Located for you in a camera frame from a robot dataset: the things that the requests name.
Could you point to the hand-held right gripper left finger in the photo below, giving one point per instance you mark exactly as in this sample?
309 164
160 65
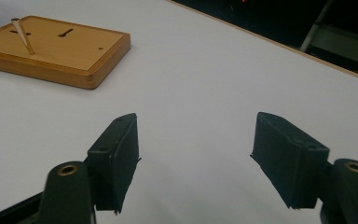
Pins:
115 155

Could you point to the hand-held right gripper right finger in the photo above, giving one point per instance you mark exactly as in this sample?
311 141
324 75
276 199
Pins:
289 161

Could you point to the wooden framed slate box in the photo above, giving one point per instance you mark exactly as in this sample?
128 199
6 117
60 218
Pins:
74 59

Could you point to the wooden peg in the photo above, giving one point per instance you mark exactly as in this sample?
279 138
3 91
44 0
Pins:
22 34

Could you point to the grey metal stand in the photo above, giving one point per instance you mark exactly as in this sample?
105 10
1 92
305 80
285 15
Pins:
338 37

